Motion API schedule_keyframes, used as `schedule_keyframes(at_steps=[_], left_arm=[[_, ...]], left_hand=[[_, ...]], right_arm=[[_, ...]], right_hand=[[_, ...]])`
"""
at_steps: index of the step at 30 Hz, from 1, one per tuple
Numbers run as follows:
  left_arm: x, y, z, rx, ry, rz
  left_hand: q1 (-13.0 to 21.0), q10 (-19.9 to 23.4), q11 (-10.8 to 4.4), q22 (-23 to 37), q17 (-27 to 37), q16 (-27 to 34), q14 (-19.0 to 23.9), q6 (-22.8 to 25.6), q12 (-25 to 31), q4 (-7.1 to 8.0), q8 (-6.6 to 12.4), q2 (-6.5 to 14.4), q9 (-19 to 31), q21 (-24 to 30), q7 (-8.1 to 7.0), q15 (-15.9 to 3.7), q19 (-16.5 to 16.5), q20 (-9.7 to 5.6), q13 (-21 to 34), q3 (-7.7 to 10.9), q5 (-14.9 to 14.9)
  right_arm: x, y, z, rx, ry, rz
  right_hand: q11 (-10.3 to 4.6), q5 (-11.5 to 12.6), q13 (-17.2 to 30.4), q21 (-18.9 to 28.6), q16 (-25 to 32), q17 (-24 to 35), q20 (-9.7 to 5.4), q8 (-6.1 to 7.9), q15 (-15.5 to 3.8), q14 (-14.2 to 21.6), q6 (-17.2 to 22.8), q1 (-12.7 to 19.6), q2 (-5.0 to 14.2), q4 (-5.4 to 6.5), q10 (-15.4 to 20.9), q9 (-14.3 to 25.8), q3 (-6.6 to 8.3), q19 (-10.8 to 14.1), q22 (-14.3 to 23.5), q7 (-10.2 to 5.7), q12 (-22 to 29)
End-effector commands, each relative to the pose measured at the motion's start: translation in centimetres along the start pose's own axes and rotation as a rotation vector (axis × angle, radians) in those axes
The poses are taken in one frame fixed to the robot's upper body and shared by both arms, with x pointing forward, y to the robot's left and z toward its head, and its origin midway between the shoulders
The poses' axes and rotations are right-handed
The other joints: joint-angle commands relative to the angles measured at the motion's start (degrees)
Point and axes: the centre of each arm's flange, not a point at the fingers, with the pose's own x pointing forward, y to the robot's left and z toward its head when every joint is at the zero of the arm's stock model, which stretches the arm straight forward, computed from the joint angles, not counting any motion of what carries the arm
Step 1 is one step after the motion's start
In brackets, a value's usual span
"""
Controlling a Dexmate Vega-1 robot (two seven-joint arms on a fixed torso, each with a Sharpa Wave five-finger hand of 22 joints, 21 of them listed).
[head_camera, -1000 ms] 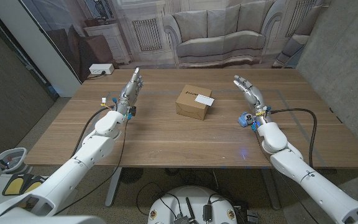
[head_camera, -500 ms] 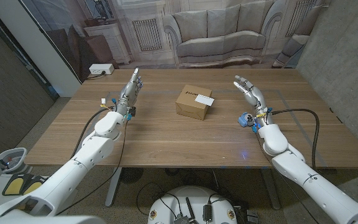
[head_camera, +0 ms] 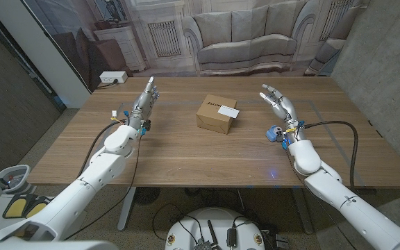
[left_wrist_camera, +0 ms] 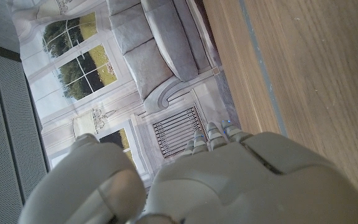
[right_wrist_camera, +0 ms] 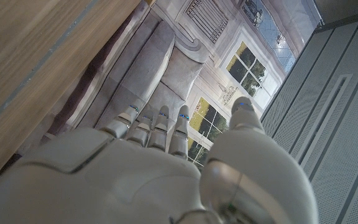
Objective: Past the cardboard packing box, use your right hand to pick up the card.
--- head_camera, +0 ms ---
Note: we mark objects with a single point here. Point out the black round floor fan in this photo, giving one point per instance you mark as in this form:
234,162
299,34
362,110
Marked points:
146,196

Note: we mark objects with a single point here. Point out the printed living room backdrop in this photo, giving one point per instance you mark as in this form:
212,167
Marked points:
248,34

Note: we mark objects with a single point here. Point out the brown cardboard packing box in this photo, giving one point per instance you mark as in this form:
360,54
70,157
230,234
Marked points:
212,116

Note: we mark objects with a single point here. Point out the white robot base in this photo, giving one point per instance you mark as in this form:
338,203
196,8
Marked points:
214,222

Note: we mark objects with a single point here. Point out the black antenna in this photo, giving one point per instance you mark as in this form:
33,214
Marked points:
213,236

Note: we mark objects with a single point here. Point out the yellow black foot pedal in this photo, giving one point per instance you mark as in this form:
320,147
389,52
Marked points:
36,208
14,207

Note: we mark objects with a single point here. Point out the grey table leg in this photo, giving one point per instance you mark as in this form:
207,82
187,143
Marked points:
126,208
304,212

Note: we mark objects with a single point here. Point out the blue toy camera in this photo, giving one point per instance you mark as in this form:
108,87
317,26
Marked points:
273,133

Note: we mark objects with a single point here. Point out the black power adapter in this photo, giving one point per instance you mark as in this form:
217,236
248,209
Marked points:
231,237

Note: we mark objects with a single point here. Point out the white power strip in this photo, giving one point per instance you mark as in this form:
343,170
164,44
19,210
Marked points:
112,76

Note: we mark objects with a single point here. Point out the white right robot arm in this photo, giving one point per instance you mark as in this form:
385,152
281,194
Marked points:
359,212

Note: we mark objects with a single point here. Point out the white card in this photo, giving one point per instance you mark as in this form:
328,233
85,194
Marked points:
228,111

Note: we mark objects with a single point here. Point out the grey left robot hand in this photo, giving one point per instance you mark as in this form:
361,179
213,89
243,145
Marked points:
143,104

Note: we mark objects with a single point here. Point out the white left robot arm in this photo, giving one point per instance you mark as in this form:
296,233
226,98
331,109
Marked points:
92,177

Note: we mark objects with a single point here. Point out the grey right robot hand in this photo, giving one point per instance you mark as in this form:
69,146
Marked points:
287,109

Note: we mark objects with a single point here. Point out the grey white headset device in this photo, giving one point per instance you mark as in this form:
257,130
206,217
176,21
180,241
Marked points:
16,173

